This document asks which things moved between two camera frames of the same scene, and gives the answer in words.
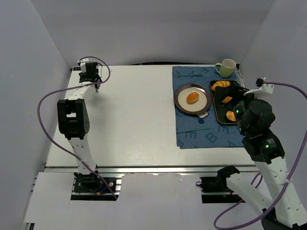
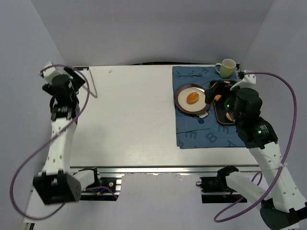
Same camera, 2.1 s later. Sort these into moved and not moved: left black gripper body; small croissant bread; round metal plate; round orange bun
Moved: left black gripper body
Not moved: small croissant bread; round metal plate; round orange bun
